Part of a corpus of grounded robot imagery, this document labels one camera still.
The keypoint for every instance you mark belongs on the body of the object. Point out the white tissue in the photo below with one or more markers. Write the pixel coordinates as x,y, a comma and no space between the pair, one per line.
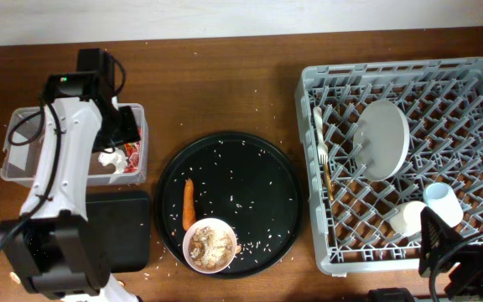
115,157

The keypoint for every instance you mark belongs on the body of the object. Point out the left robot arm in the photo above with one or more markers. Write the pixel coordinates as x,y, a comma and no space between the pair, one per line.
51,246

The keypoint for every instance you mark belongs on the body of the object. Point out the red snack wrapper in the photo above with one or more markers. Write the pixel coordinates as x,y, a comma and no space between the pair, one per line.
132,151

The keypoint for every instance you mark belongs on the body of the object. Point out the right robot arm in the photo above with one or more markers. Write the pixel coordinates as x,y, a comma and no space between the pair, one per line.
464,264

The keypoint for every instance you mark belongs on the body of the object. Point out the black rectangular tray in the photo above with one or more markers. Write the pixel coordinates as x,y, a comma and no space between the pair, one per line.
123,222

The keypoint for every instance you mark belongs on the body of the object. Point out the grey plastic dishwasher rack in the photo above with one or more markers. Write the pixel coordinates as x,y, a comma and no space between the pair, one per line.
443,103

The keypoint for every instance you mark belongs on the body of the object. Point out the blue plastic cup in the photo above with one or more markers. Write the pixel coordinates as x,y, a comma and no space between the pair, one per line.
441,198

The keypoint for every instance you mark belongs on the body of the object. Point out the white plastic fork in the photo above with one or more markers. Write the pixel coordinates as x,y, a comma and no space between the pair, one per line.
321,146

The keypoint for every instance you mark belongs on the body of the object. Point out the grey round plate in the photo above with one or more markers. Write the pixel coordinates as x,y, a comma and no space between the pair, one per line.
383,134

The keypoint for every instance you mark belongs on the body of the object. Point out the white plastic cup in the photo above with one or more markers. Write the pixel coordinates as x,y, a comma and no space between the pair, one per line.
407,220

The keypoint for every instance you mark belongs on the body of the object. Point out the wooden chopstick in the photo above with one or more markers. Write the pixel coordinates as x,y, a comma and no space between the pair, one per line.
329,183

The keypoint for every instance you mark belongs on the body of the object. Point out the white bowl with food scraps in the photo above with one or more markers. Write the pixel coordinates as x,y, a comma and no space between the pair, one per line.
209,246

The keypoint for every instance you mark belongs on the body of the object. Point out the clear plastic bin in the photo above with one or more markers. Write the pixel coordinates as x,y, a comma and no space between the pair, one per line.
20,162

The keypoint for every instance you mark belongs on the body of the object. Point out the round black tray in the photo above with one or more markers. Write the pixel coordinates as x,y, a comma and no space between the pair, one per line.
243,180

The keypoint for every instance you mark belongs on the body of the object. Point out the orange carrot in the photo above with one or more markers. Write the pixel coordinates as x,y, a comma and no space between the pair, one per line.
188,212

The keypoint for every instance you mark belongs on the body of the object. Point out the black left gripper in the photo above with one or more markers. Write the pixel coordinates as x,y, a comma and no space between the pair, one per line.
130,135

